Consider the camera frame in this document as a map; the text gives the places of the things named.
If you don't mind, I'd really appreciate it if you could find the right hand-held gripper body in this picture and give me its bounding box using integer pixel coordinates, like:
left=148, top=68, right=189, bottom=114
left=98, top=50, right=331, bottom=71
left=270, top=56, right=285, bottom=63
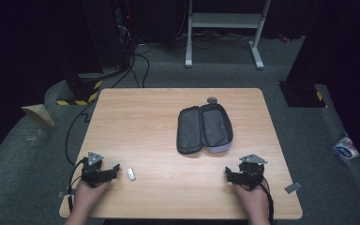
left=232, top=153, right=268, bottom=190

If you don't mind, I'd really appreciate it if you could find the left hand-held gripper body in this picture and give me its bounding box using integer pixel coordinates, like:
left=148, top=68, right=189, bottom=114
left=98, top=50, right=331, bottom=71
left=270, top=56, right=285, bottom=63
left=80, top=151, right=113, bottom=188

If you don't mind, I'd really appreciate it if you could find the person's left hand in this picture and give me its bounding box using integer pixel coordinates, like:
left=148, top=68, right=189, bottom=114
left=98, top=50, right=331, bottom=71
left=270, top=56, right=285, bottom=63
left=73, top=179, right=111, bottom=218

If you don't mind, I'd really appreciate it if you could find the person's right hand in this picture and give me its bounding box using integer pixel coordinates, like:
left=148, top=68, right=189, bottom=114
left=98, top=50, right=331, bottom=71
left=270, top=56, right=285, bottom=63
left=233, top=178, right=270, bottom=221

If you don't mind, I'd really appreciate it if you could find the small grey tape piece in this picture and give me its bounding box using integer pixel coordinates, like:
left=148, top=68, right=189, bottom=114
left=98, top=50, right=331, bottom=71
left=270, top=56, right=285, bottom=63
left=56, top=190, right=75, bottom=199

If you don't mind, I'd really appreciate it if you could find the grey tape strip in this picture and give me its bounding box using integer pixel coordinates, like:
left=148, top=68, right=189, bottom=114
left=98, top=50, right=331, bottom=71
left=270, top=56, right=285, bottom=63
left=283, top=181, right=303, bottom=195

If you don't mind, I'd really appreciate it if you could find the open grey pencil case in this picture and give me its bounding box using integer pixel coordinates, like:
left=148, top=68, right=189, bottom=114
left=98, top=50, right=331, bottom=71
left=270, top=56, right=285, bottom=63
left=176, top=103, right=234, bottom=156

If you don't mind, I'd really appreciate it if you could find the beige cardboard piece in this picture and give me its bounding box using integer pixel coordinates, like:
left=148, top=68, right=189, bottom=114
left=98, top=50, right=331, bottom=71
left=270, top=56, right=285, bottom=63
left=21, top=103, right=56, bottom=128

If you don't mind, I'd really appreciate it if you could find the yellow black striped base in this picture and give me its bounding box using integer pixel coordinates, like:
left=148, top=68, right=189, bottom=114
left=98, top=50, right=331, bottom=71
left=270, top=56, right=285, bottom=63
left=55, top=73, right=103, bottom=107
left=278, top=81, right=328, bottom=109

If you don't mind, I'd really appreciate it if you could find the white blue packet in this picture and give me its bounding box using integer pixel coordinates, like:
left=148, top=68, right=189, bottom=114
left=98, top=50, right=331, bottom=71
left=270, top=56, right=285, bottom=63
left=332, top=136, right=360, bottom=161

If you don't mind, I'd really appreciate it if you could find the dark equipment rack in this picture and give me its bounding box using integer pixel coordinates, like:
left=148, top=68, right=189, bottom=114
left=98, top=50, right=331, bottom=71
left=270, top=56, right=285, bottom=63
left=81, top=0, right=139, bottom=71

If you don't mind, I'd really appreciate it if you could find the white metal stand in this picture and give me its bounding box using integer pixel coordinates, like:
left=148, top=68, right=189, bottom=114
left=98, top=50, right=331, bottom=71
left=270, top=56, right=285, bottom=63
left=185, top=0, right=272, bottom=70

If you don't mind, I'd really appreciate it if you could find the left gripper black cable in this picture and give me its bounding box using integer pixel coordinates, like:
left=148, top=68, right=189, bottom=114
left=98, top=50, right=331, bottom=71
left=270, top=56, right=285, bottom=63
left=67, top=157, right=88, bottom=214

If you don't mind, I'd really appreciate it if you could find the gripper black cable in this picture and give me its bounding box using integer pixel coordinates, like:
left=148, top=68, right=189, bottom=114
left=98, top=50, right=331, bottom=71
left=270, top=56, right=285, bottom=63
left=67, top=157, right=88, bottom=214
left=256, top=174, right=276, bottom=225

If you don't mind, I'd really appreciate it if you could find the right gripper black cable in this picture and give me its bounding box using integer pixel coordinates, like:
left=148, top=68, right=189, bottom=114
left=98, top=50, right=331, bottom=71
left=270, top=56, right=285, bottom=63
left=256, top=174, right=276, bottom=225

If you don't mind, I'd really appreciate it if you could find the black floor cable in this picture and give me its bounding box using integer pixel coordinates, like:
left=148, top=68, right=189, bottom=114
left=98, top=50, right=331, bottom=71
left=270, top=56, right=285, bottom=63
left=64, top=43, right=152, bottom=167

